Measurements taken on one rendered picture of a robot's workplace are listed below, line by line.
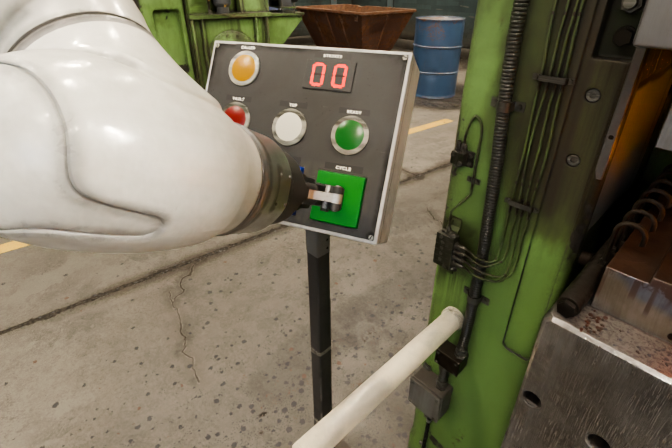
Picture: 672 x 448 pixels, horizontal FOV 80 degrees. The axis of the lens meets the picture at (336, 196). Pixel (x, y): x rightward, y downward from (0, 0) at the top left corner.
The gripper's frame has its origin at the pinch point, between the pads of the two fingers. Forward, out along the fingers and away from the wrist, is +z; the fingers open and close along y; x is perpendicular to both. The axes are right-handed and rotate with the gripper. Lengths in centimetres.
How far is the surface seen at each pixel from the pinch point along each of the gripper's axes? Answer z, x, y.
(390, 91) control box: 4.1, 16.3, 5.0
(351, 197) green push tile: 3.5, 0.4, 2.3
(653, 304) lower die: 5.2, -5.4, 40.5
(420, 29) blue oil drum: 409, 206, -76
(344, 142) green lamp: 3.7, 8.1, -0.3
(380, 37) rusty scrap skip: 573, 263, -172
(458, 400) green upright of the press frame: 54, -44, 24
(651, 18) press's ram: -6.3, 22.8, 31.8
